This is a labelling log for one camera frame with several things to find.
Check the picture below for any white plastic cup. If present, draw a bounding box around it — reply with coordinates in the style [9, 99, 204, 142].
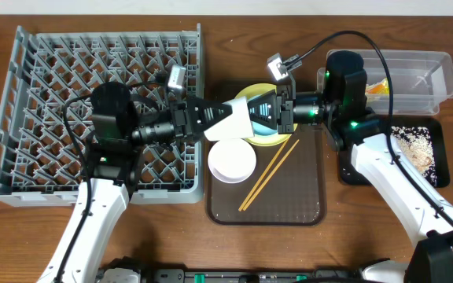
[204, 97, 254, 142]

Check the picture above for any left black cable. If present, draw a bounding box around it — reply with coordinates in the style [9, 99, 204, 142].
[51, 72, 172, 283]

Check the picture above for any pink white bowl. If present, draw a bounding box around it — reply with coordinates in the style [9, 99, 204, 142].
[208, 139, 257, 184]

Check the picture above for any right black cable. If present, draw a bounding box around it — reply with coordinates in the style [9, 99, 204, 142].
[285, 30, 453, 260]

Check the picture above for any wooden chopstick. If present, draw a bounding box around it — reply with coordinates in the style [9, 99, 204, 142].
[243, 139, 300, 211]
[238, 140, 287, 211]

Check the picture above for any yellow round plate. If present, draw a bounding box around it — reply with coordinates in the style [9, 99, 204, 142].
[236, 83, 291, 147]

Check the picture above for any left wooden chopstick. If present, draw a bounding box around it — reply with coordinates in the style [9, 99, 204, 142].
[238, 140, 287, 211]

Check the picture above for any green orange snack wrapper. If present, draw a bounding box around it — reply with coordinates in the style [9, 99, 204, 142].
[366, 78, 389, 95]

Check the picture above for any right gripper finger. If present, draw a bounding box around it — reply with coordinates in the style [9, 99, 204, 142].
[249, 108, 278, 130]
[248, 90, 277, 112]

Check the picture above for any clear plastic waste bin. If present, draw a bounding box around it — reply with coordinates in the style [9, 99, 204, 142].
[316, 49, 453, 116]

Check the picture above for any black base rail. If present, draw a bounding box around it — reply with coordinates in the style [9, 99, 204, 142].
[96, 257, 369, 283]

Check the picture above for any grey plastic dishwasher rack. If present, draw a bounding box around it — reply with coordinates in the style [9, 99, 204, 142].
[0, 28, 204, 207]

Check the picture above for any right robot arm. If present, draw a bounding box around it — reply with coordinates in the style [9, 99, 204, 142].
[248, 50, 453, 282]

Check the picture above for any dark brown serving tray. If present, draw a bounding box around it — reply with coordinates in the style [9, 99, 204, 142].
[206, 125, 326, 226]

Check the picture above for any light blue bowl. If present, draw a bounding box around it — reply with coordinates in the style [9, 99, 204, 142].
[252, 122, 278, 136]

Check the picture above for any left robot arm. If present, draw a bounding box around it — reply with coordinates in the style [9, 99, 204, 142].
[39, 82, 233, 282]

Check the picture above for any black cable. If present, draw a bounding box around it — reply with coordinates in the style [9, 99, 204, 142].
[285, 30, 453, 260]
[51, 72, 172, 283]

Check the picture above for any black waste tray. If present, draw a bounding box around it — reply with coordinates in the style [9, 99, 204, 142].
[335, 115, 451, 189]

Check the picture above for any right wooden chopstick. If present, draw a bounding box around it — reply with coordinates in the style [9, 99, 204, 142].
[243, 139, 300, 211]

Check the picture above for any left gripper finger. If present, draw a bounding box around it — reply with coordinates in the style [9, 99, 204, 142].
[193, 112, 234, 140]
[189, 97, 233, 118]

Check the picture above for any spilled rice pile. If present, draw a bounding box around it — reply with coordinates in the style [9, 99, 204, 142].
[392, 126, 437, 186]

